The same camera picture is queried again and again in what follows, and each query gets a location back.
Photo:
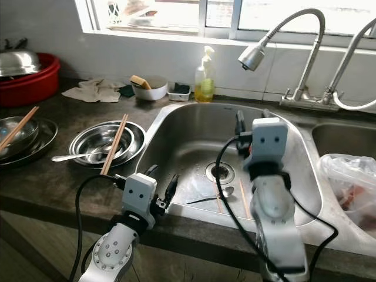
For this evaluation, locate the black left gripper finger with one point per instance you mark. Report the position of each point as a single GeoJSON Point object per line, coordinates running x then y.
{"type": "Point", "coordinates": [171, 188]}
{"type": "Point", "coordinates": [150, 170]}

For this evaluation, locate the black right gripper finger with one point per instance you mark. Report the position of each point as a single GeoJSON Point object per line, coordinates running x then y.
{"type": "Point", "coordinates": [239, 123]}
{"type": "Point", "coordinates": [266, 113]}

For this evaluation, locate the wooden chopstick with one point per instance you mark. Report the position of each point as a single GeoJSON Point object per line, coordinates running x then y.
{"type": "Point", "coordinates": [26, 124]}
{"type": "Point", "coordinates": [116, 144]}
{"type": "Point", "coordinates": [244, 200]}
{"type": "Point", "coordinates": [113, 144]}
{"type": "Point", "coordinates": [23, 122]}
{"type": "Point", "coordinates": [217, 200]}

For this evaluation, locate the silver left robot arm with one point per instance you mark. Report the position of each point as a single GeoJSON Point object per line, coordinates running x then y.
{"type": "Point", "coordinates": [111, 255]}

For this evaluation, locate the round stainless steel plate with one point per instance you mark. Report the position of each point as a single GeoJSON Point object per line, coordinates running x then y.
{"type": "Point", "coordinates": [49, 141]}
{"type": "Point", "coordinates": [138, 144]}

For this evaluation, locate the stainless steel sink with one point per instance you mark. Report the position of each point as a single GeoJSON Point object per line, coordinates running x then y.
{"type": "Point", "coordinates": [188, 147]}

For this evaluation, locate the yellow dish soap bottle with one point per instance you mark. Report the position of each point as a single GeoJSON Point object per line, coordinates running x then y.
{"type": "Point", "coordinates": [205, 88]}

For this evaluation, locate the chrome gooseneck sprayer faucet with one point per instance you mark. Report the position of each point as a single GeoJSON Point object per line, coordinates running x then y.
{"type": "Point", "coordinates": [252, 57]}

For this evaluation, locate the stainless steel bowl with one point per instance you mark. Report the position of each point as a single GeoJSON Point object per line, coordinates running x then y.
{"type": "Point", "coordinates": [26, 138]}
{"type": "Point", "coordinates": [94, 138]}

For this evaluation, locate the small white plastic dish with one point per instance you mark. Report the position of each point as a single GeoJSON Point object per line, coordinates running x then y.
{"type": "Point", "coordinates": [179, 97]}

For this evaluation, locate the dark green scrubber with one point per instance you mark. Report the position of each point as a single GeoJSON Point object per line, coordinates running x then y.
{"type": "Point", "coordinates": [181, 89]}

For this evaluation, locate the white ceramic bowl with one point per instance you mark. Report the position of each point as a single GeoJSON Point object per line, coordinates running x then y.
{"type": "Point", "coordinates": [154, 93]}

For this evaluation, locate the dark green scouring pad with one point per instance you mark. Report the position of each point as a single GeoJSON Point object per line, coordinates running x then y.
{"type": "Point", "coordinates": [127, 91]}

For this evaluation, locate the steel spoon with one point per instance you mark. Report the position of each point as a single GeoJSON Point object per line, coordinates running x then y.
{"type": "Point", "coordinates": [64, 158]}

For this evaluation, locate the yellow sponge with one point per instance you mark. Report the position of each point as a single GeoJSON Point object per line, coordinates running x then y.
{"type": "Point", "coordinates": [140, 82]}

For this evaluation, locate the beige dish rag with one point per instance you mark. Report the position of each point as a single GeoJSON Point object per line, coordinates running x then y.
{"type": "Point", "coordinates": [94, 91]}

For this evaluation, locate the chrome flexible tap pipe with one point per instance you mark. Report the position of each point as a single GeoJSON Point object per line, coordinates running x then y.
{"type": "Point", "coordinates": [351, 59]}

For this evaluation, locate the white framed window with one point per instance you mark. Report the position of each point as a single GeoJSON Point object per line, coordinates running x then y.
{"type": "Point", "coordinates": [270, 12]}

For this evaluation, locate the clear plastic bag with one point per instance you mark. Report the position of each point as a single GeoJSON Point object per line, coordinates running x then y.
{"type": "Point", "coordinates": [349, 182]}

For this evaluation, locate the domed steel lid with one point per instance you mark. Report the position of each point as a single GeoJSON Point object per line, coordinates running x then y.
{"type": "Point", "coordinates": [17, 63]}

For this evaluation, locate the red plastic basin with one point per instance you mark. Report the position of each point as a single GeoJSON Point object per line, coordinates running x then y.
{"type": "Point", "coordinates": [35, 88]}

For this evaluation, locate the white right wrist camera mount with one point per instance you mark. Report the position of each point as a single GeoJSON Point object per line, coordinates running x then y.
{"type": "Point", "coordinates": [267, 141]}

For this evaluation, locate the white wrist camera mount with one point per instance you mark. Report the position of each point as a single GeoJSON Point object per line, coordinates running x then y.
{"type": "Point", "coordinates": [267, 141]}
{"type": "Point", "coordinates": [140, 192]}

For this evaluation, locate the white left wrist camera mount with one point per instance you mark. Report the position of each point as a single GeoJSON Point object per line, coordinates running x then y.
{"type": "Point", "coordinates": [140, 192]}

